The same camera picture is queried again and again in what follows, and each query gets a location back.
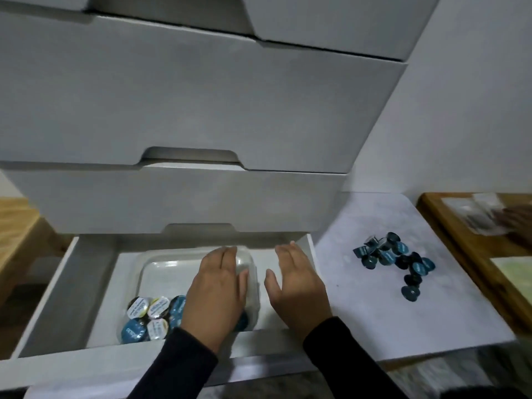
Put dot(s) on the clear plastic container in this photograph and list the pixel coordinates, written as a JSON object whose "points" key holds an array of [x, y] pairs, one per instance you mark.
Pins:
{"points": [[170, 272]]}

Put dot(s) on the open white drawer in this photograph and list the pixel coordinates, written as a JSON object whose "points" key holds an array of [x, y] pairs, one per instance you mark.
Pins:
{"points": [[75, 295]]}

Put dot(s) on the pile of dark blue capsules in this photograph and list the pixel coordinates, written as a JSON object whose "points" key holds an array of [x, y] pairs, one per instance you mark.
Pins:
{"points": [[392, 259]]}

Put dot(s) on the person's left thumb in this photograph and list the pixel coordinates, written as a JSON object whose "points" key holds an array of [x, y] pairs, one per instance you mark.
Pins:
{"points": [[244, 286]]}

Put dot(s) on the person's right forearm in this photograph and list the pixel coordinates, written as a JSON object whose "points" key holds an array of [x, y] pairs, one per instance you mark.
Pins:
{"points": [[345, 365]]}

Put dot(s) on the white marble board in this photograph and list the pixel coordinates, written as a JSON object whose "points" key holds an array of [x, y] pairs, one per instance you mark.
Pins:
{"points": [[395, 319]]}

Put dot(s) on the person's right hand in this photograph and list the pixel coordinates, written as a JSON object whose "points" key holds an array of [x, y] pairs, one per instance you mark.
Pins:
{"points": [[299, 295]]}

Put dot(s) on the person's left hand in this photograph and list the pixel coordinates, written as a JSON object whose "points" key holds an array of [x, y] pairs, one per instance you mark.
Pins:
{"points": [[214, 299]]}

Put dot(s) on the pale green paper sheet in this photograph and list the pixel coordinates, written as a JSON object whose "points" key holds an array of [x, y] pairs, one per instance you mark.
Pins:
{"points": [[515, 274]]}

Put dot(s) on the person's left forearm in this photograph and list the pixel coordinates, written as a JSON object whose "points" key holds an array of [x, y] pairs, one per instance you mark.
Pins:
{"points": [[183, 369]]}

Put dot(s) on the clear plastic packet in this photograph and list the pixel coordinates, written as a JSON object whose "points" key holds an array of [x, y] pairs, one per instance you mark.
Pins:
{"points": [[478, 216]]}

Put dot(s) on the tall white drawer front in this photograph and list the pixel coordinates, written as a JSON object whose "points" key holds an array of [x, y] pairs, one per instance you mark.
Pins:
{"points": [[187, 95]]}

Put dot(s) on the person's right thumb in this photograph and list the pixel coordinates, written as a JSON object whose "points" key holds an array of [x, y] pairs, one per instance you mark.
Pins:
{"points": [[272, 286]]}

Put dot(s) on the light wooden furniture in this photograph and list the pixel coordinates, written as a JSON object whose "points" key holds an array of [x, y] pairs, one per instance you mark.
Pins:
{"points": [[20, 236]]}

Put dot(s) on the cluster of mixed-lid coffee capsules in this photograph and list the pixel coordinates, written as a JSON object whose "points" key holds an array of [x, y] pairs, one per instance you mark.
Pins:
{"points": [[156, 319]]}

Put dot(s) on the wooden tray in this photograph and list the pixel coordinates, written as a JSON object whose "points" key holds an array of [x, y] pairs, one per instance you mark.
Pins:
{"points": [[465, 253]]}

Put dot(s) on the shallow white drawer front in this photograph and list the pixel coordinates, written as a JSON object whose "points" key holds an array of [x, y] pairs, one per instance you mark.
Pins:
{"points": [[124, 199]]}

